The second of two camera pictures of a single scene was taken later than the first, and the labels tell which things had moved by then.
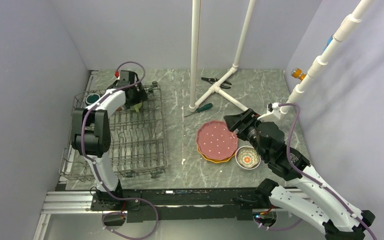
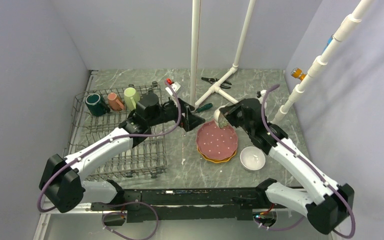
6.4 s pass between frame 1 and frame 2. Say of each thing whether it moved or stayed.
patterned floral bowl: moved
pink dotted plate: stayed
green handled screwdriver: stayed
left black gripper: moved
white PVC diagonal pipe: stayed
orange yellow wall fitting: stayed
